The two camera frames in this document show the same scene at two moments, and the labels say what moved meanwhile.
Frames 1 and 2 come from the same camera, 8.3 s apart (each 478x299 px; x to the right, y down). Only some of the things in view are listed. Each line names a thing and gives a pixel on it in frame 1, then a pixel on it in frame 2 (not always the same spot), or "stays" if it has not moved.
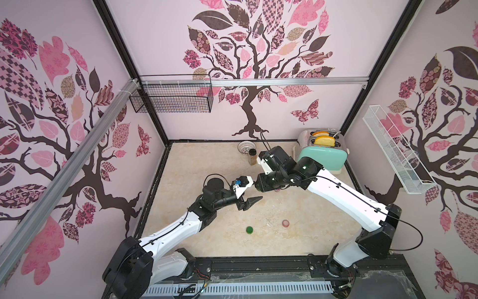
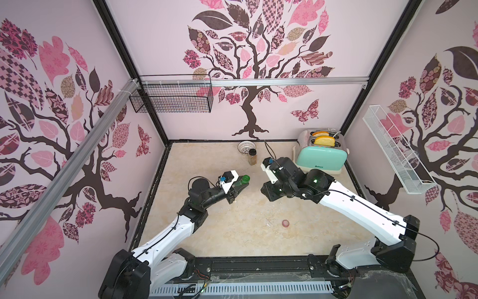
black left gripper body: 239,203 -> 229,195
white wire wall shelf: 411,173 stays
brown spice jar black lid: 252,157 stays
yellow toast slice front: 325,141 stays
